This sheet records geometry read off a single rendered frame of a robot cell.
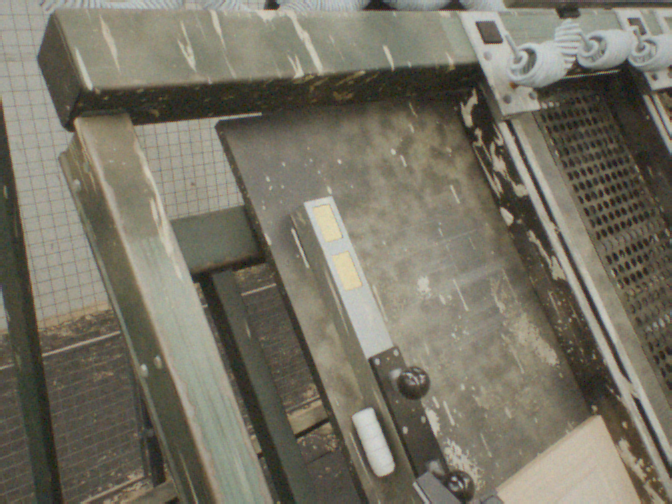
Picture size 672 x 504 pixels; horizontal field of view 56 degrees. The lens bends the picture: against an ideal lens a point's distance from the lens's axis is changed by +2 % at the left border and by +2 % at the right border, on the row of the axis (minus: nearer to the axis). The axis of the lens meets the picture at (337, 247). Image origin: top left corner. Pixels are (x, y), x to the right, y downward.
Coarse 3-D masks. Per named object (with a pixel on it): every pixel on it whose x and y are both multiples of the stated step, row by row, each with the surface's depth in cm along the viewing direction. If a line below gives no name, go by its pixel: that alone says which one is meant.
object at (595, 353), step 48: (480, 48) 106; (480, 96) 109; (528, 96) 109; (480, 144) 111; (528, 144) 111; (528, 192) 106; (528, 240) 108; (576, 288) 104; (576, 336) 106; (624, 384) 103; (624, 432) 103
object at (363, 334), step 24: (312, 216) 84; (336, 216) 86; (312, 240) 84; (336, 240) 84; (312, 264) 85; (336, 288) 82; (360, 288) 84; (336, 312) 83; (360, 312) 83; (360, 336) 81; (384, 336) 84; (360, 360) 82; (360, 384) 83; (384, 408) 80; (384, 432) 81; (408, 480) 80
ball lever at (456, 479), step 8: (432, 464) 79; (440, 464) 79; (432, 472) 78; (440, 472) 76; (448, 472) 69; (456, 472) 69; (464, 472) 69; (440, 480) 75; (448, 480) 69; (456, 480) 68; (464, 480) 68; (472, 480) 69; (448, 488) 68; (456, 488) 68; (464, 488) 68; (472, 488) 68; (456, 496) 68; (464, 496) 68; (472, 496) 68
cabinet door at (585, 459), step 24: (576, 432) 101; (600, 432) 104; (552, 456) 96; (576, 456) 99; (600, 456) 102; (528, 480) 92; (552, 480) 95; (576, 480) 97; (600, 480) 101; (624, 480) 103
